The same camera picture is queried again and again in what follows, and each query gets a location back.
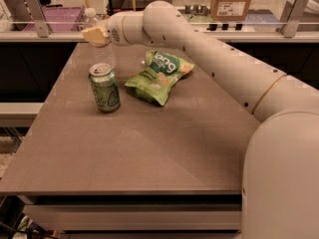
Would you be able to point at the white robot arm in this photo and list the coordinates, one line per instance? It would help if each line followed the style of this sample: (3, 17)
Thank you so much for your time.
(280, 183)

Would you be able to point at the green soda can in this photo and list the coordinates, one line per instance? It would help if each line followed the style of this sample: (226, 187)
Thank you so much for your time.
(105, 88)

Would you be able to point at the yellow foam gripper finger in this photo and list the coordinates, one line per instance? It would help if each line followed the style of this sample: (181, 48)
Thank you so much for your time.
(96, 35)

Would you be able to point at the clear plastic water bottle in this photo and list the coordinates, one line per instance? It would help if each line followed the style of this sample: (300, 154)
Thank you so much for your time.
(103, 53)

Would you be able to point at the left metal railing bracket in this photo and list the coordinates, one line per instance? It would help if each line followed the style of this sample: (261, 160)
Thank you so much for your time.
(42, 28)

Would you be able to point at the cardboard box with label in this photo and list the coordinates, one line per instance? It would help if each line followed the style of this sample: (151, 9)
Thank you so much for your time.
(229, 10)

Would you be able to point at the green snack chip bag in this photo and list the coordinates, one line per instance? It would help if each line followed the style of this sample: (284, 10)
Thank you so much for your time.
(163, 71)

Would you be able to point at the right metal railing bracket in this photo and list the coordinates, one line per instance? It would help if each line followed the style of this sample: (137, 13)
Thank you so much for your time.
(292, 19)

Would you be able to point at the purple plastic crate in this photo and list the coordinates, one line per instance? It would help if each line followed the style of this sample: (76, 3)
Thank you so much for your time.
(62, 19)

